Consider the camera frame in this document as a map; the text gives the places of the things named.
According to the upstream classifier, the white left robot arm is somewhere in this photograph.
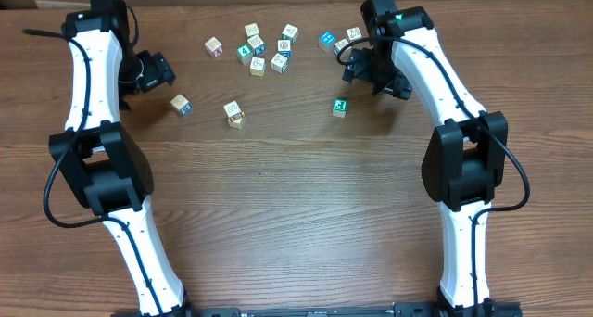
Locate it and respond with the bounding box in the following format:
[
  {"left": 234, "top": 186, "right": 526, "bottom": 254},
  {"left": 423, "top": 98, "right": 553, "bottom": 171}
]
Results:
[{"left": 48, "top": 0, "right": 192, "bottom": 316}]

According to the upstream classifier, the teal edged wooden block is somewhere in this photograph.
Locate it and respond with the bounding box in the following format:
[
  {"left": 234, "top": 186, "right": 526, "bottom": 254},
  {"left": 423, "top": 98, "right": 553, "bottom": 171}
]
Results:
[{"left": 282, "top": 24, "right": 298, "bottom": 44}]

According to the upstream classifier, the letter K wooden block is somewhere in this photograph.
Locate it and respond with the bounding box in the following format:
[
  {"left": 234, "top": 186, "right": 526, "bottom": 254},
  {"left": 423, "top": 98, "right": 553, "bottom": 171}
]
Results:
[{"left": 347, "top": 27, "right": 362, "bottom": 43}]

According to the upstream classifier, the blue sided wooden block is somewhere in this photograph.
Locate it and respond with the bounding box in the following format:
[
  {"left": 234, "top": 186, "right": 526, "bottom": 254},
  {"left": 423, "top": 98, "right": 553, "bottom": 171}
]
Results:
[{"left": 170, "top": 94, "right": 193, "bottom": 116}]

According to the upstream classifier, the green letter wooden block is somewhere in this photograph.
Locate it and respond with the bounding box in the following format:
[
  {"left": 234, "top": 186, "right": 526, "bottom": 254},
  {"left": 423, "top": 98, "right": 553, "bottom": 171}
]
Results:
[{"left": 332, "top": 98, "right": 348, "bottom": 118}]

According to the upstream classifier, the blue X wooden block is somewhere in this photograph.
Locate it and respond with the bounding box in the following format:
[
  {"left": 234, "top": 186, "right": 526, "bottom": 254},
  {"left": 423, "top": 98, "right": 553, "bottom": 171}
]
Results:
[{"left": 247, "top": 34, "right": 266, "bottom": 57}]

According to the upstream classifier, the plain top wooden block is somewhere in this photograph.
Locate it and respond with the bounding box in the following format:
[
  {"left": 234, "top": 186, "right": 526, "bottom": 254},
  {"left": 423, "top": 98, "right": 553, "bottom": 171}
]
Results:
[{"left": 245, "top": 23, "right": 259, "bottom": 38}]

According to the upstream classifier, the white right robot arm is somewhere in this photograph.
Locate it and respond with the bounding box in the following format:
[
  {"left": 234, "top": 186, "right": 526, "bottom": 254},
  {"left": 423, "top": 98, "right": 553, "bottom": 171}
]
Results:
[{"left": 335, "top": 0, "right": 508, "bottom": 316}]

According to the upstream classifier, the blue framed wooden block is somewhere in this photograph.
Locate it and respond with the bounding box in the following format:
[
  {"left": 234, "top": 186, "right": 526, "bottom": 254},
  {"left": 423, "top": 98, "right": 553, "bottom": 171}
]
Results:
[{"left": 277, "top": 39, "right": 292, "bottom": 58}]

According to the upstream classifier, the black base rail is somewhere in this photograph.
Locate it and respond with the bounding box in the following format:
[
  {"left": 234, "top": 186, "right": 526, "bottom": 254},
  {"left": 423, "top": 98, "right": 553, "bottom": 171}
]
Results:
[{"left": 110, "top": 300, "right": 524, "bottom": 317}]

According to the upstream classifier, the number 3 wooden block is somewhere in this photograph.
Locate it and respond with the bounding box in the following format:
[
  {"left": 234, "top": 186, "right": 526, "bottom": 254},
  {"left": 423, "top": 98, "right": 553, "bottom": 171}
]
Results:
[{"left": 334, "top": 39, "right": 350, "bottom": 55}]

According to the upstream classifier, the red X wooden block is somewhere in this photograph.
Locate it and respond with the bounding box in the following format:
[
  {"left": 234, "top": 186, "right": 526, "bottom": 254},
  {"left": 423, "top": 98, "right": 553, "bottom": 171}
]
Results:
[{"left": 205, "top": 37, "right": 223, "bottom": 58}]

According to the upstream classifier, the blue top wooden block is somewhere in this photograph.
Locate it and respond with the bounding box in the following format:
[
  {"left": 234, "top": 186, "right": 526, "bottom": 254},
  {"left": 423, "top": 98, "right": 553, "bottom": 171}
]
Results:
[{"left": 318, "top": 32, "right": 335, "bottom": 52}]

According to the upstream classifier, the red E wooden block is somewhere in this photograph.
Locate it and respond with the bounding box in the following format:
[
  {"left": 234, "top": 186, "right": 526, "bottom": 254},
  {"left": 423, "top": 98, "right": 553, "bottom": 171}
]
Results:
[{"left": 223, "top": 101, "right": 242, "bottom": 118}]

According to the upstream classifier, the green 4 wooden block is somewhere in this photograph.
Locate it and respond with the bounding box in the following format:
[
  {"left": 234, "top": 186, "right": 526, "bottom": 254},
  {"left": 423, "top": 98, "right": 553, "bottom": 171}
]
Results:
[{"left": 236, "top": 44, "right": 253, "bottom": 65}]

